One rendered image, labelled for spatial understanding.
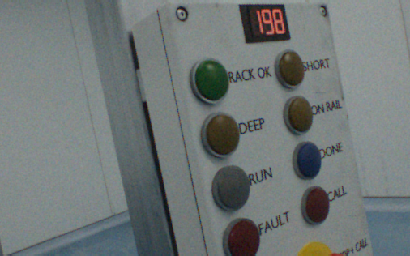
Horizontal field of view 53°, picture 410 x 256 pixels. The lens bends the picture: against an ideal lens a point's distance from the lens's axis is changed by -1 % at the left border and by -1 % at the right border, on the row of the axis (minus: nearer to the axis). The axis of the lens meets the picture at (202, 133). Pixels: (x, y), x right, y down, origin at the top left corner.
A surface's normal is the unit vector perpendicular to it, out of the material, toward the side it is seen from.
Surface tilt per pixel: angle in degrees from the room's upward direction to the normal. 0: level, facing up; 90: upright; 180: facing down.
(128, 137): 90
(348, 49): 90
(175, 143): 90
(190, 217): 90
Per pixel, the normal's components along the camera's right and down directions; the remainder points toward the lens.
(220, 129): 0.56, -0.11
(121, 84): -0.78, 0.19
